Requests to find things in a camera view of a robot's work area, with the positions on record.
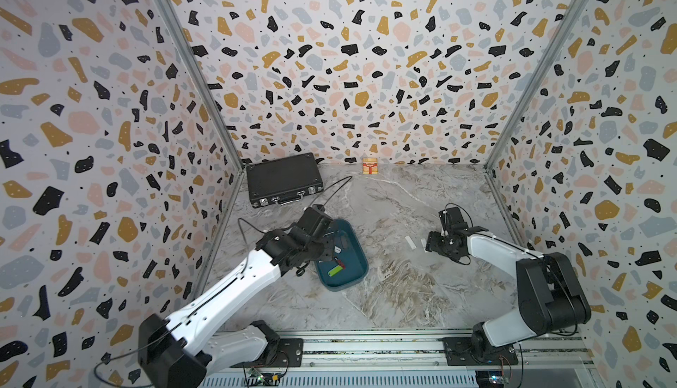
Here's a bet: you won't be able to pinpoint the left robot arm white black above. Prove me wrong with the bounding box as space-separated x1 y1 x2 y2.
138 223 333 387

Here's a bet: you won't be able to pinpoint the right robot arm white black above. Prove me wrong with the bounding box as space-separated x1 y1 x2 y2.
425 206 592 356

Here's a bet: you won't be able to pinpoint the teal plastic storage box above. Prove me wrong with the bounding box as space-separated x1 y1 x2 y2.
315 219 370 292

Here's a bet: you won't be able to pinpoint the small red yellow box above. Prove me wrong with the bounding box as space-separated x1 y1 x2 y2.
362 157 378 176

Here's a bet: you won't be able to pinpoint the black briefcase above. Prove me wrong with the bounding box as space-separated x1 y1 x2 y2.
246 153 324 208

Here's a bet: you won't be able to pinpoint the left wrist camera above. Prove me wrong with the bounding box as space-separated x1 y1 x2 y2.
296 205 333 238

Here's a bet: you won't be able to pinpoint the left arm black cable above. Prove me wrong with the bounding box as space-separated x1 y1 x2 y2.
93 175 354 386

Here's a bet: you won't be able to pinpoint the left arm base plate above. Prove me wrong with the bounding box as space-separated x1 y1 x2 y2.
264 338 304 369

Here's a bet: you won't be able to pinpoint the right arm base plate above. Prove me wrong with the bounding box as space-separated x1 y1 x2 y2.
442 337 518 366

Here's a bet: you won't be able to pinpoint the aluminium rail frame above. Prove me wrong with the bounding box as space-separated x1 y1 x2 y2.
198 330 604 387

